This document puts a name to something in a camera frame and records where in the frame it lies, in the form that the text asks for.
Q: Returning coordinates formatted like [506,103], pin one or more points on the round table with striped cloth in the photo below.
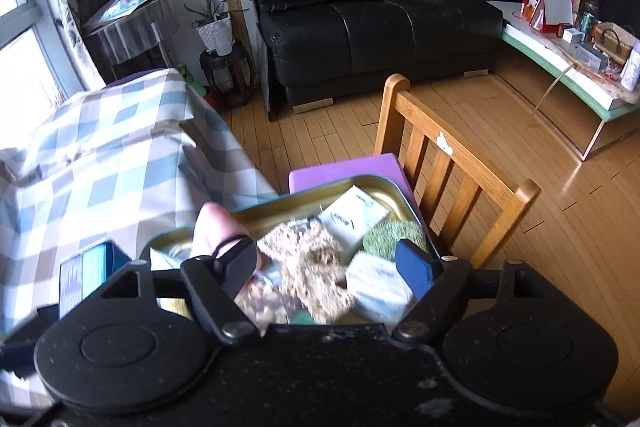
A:
[130,32]

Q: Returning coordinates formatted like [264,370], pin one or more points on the pink cloth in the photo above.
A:
[212,224]

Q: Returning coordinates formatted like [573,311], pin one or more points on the window frame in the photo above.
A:
[30,7]

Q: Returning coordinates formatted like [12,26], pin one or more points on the purple seat cushion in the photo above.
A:
[340,169]

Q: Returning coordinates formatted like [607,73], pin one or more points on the red and white box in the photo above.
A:
[555,9]

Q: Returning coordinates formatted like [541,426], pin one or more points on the checkered blanket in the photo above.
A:
[100,157]

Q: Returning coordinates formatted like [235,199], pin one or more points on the dark wooden plant stand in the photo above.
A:
[227,67]

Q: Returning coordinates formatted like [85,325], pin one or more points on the white vase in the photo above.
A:
[223,42]

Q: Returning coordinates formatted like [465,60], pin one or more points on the black leather sofa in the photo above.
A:
[375,42]

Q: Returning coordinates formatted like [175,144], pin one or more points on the flat white box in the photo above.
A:
[587,54]

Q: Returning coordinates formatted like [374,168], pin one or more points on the blue tissue pack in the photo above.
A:
[82,277]

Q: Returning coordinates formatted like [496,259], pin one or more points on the green can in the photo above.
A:
[587,24]

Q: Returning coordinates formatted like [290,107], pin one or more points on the grey flat panel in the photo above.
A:
[265,77]

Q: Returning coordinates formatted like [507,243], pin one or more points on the white and green coffee table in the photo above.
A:
[575,77]

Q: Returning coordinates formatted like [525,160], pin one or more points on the white bottle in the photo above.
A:
[631,67]

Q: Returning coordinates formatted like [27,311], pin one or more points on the potted plant in white basket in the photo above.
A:
[207,32]

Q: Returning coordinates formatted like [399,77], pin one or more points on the small white tissue pack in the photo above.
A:
[350,217]

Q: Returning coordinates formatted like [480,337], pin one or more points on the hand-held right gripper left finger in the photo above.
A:
[237,264]

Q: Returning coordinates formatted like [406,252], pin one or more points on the green plastic item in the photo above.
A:
[190,77]

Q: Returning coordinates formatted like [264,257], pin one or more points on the camouflage sachet pouch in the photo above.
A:
[265,302]

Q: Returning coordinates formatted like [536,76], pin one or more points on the wooden chair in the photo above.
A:
[395,117]

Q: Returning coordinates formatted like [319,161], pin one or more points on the woven basket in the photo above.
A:
[617,42]

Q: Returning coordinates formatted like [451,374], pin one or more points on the small white box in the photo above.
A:
[575,36]

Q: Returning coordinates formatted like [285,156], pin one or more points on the white item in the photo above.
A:
[375,287]

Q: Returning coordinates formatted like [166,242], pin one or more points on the teal metal tin tray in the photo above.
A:
[280,209]

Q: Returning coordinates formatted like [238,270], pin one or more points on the yellow-green knit scrubber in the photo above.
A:
[390,237]

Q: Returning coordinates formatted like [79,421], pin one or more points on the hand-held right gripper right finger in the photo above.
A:
[412,264]

